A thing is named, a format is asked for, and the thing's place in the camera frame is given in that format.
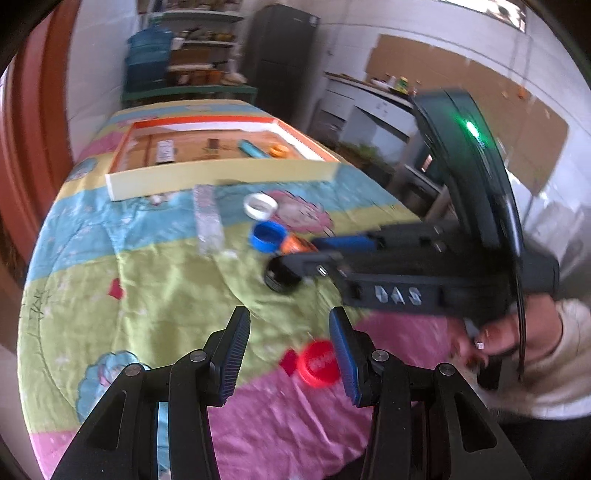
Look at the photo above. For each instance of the white bottle cap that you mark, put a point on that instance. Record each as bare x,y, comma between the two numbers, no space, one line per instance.
259,206

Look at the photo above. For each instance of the white cartoon lighter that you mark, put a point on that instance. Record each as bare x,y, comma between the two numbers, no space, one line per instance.
165,152

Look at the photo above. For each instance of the blue bottle cap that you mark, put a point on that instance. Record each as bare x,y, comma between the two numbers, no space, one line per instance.
268,236

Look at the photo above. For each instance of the orange cap with dark label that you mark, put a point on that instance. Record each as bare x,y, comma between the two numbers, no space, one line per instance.
295,243

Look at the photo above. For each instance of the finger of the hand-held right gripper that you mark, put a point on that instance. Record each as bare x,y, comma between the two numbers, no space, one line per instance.
344,242
300,266

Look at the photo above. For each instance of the brown lighter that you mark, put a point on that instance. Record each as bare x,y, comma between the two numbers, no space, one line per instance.
212,145

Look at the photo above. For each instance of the white kitchen counter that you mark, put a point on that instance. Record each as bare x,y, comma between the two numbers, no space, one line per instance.
369,110

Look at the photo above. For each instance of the teal lighter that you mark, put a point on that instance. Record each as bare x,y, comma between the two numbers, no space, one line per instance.
251,150

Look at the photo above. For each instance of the cardboard sheet on wall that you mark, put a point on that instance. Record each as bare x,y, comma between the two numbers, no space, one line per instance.
461,64

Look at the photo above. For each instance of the plain orange bottle cap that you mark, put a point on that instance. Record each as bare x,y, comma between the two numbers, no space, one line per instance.
279,150

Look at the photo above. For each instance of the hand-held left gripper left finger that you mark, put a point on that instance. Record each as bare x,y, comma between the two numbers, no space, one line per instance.
233,355

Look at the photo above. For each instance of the cartoon printed blanket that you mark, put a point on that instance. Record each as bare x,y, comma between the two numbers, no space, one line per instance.
161,286

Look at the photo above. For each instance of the dark refrigerator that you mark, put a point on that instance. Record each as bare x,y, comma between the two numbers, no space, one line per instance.
277,69

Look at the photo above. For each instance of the red wooden door frame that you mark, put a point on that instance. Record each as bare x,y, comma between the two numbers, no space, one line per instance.
37,138

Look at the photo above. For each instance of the window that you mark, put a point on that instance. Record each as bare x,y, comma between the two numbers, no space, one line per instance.
508,11

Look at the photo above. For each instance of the black bottle cap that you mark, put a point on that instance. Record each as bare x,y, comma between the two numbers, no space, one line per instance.
281,281

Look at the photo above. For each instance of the plastic bag of food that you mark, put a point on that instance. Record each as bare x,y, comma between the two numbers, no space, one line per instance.
233,78

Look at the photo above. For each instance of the yellow-green bottle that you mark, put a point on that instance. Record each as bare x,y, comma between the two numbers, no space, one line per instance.
401,83

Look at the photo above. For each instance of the person's right hand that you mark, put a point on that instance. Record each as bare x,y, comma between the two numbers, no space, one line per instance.
494,337

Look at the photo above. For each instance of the red bottle cap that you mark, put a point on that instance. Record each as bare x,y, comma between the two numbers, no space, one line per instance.
318,362

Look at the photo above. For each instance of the clear plastic bottle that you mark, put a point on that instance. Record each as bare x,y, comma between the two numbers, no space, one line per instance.
207,221

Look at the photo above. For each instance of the blue water jug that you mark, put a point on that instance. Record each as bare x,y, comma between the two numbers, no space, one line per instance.
147,60

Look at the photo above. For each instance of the shallow orange-rimmed cardboard box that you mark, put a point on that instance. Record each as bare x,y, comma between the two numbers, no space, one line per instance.
221,177

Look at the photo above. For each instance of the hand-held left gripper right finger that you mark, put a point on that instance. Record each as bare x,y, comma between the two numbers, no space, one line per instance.
344,355

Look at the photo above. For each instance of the metal storage shelf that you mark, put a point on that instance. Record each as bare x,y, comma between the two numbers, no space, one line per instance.
203,44

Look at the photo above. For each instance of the cardboard box on shelf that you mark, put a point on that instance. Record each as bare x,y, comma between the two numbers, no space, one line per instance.
187,57

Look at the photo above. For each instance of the green table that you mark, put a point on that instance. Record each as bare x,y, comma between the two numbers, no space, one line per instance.
184,91

